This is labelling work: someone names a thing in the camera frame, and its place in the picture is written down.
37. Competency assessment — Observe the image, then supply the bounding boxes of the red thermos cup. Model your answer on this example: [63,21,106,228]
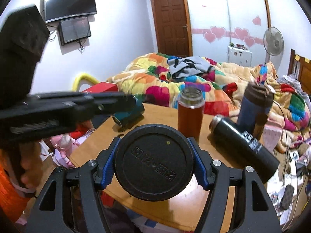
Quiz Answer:
[178,86,205,142]

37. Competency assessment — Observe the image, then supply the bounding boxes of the grey black clothing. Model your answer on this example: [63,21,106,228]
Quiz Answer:
[167,56,215,80]

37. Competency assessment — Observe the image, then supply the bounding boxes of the wooden headboard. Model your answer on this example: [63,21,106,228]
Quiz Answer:
[288,49,311,95]

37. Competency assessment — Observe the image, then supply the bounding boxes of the green cup with black base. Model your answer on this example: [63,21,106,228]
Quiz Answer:
[114,124,194,201]

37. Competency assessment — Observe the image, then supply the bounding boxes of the yellow curved tube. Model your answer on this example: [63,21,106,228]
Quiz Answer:
[72,73,100,91]

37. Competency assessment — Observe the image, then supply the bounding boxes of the pink dotted box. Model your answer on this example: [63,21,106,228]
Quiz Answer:
[261,120,283,153]

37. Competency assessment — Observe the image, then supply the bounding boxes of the small wall monitor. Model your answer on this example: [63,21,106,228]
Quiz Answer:
[58,16,91,46]

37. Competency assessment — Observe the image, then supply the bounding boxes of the person's left hand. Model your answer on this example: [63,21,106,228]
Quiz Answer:
[19,141,43,189]

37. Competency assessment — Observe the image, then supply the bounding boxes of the navy blue travel mug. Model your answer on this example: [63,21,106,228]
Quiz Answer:
[237,82,274,135]

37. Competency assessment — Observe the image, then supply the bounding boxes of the brown wooden door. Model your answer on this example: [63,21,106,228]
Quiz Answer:
[151,0,190,57]

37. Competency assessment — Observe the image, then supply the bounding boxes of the pink plush toy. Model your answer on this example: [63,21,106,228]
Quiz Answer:
[50,128,95,169]

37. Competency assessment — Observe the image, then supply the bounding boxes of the colourful patchwork blanket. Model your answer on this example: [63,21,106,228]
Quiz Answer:
[107,53,310,152]

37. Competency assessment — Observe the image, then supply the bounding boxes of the standing electric fan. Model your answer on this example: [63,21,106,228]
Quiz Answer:
[263,27,284,63]

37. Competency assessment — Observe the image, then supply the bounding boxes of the red box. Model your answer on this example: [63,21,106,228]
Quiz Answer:
[83,82,119,93]

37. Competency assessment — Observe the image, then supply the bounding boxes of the large wall television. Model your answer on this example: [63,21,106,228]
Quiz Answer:
[44,0,97,23]

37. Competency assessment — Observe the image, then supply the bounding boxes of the white small cabinet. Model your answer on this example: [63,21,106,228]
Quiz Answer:
[227,46,252,67]

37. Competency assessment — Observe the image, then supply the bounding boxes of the black thermos bottle lying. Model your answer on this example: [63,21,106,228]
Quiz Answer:
[209,114,280,183]

